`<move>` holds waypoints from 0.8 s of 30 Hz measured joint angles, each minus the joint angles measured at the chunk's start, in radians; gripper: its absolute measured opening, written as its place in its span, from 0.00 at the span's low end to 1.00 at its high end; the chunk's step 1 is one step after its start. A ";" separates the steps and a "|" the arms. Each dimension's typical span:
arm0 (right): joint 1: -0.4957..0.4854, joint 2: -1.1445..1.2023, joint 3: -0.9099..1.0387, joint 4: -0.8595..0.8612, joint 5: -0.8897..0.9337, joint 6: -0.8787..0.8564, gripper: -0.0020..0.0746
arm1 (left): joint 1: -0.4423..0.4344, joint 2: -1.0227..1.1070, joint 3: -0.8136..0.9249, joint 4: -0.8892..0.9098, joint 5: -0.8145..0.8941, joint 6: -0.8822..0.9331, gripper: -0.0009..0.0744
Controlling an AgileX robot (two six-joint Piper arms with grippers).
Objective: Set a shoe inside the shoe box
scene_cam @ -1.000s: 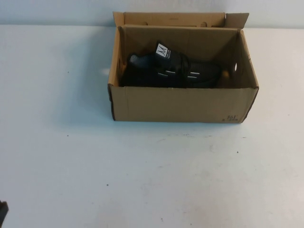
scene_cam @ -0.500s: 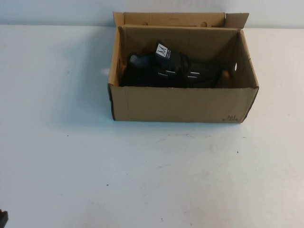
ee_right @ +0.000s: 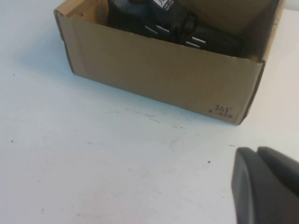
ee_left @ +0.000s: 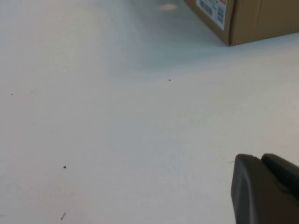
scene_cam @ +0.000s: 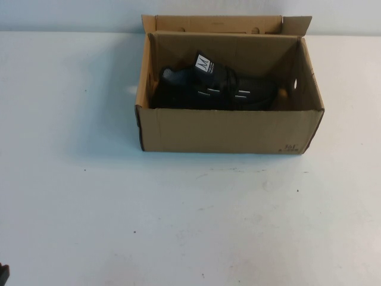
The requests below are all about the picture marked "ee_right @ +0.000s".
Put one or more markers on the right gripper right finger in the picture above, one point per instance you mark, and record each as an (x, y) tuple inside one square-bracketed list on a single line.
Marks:
[(281, 158)]

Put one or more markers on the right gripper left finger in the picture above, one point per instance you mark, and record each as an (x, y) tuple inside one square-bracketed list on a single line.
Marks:
[(257, 189)]

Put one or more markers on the black knit sneaker with laces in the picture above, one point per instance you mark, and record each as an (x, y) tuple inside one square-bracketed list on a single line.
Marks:
[(210, 39)]

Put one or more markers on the brown cardboard shoe box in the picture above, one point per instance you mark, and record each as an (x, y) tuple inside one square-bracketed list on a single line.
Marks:
[(163, 77)]

